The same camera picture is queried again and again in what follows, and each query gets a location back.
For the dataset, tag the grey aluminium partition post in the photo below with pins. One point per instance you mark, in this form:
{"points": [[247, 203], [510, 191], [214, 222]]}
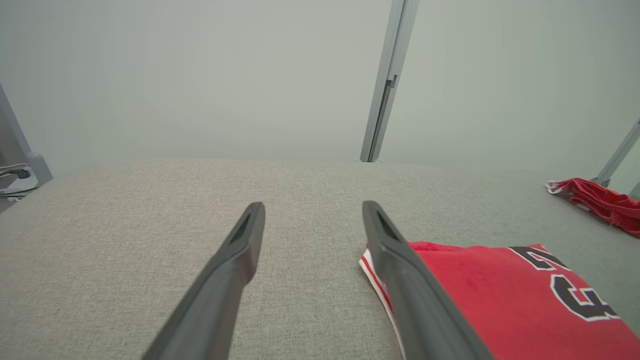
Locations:
{"points": [[636, 192], [387, 90], [617, 155], [20, 150]]}

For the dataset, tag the red Bulls shorts white trim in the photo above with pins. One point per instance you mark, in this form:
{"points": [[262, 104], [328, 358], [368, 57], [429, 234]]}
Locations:
{"points": [[605, 202]]}

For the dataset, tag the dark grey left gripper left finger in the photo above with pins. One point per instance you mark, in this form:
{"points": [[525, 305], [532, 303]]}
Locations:
{"points": [[215, 305]]}

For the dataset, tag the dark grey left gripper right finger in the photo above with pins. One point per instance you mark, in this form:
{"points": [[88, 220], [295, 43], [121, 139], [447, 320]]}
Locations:
{"points": [[425, 310]]}

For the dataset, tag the red jersey with white sleeves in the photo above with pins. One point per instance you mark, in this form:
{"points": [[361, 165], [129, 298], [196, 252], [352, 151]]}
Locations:
{"points": [[500, 300]]}

